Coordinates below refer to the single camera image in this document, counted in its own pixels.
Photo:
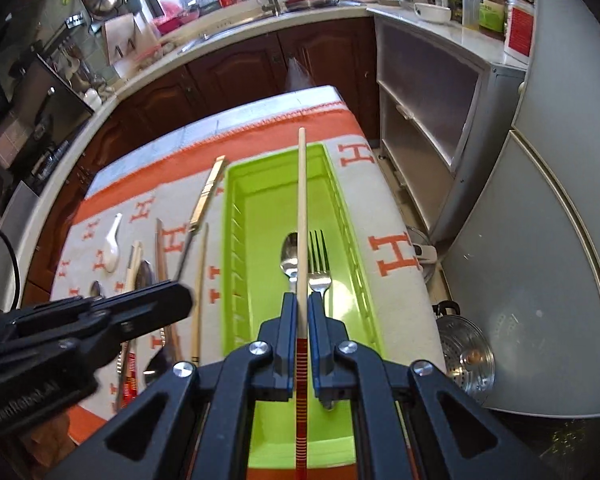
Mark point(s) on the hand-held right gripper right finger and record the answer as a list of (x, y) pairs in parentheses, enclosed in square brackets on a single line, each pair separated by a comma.
[(316, 340)]

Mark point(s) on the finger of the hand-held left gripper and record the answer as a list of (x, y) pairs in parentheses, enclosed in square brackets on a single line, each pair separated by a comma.
[(145, 302)]

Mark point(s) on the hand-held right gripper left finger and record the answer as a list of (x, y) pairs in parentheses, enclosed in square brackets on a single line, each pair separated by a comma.
[(289, 335)]

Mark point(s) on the green plastic utensil tray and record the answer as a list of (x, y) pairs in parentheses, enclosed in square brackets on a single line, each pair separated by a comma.
[(260, 240)]

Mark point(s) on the light wooden chopstick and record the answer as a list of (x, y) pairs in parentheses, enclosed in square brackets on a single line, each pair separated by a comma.
[(302, 210), (136, 265), (202, 270)]

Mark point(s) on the white ceramic spoon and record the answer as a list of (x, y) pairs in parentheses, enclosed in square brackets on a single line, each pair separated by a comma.
[(111, 255)]

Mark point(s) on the metal fork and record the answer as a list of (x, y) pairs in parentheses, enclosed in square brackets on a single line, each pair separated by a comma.
[(320, 280)]

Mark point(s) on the orange printed blanket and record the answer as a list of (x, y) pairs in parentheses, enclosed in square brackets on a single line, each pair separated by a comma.
[(390, 255)]

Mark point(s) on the white electric fan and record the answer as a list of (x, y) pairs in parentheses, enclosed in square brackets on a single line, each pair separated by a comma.
[(422, 255)]

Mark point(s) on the steel pot lid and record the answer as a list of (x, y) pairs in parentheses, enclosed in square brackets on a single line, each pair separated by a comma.
[(465, 355)]

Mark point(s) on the white jar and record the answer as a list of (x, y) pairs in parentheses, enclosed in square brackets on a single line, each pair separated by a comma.
[(92, 100)]

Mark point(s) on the black stove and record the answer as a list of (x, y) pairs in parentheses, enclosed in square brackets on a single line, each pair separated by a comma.
[(55, 105)]

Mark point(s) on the pale tablecloth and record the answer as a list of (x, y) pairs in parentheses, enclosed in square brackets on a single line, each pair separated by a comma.
[(260, 110)]

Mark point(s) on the grey refrigerator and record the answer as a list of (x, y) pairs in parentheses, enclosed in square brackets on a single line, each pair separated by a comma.
[(545, 260)]

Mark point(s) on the brown wooden kitchen cabinets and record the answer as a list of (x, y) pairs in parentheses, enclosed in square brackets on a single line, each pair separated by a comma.
[(230, 70)]

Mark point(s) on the knife block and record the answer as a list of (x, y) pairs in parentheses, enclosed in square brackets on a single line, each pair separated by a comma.
[(125, 37)]

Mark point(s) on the grey cabinet with frosted doors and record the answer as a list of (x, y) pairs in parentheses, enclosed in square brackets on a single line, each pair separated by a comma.
[(430, 95)]

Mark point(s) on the red plastic basin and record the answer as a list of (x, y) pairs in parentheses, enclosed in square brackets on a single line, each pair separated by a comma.
[(175, 20)]

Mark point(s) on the steel sink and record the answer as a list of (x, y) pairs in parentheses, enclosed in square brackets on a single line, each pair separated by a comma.
[(230, 30)]

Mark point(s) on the white bowl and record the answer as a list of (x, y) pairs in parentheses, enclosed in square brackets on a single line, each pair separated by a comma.
[(432, 14)]

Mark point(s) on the clear bottle with white cap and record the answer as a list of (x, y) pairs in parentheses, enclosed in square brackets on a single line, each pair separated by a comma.
[(471, 7)]

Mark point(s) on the green label oil bottle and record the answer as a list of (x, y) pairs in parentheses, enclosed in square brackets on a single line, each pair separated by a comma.
[(492, 15)]

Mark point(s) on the red label container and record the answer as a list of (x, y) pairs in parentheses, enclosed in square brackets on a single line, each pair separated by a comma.
[(519, 30)]

